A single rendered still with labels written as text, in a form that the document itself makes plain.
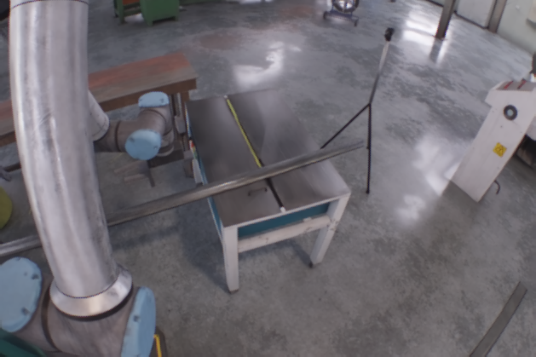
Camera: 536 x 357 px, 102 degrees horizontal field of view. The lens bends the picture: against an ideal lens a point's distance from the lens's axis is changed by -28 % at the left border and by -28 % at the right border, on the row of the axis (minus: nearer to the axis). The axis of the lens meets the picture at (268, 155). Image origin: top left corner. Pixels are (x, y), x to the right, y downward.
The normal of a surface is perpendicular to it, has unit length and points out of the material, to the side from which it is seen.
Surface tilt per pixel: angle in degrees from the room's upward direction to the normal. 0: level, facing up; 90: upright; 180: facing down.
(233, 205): 0
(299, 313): 0
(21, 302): 5
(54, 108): 71
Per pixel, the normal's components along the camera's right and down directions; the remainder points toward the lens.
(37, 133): 0.32, 0.29
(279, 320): 0.07, -0.73
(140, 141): 0.15, 0.68
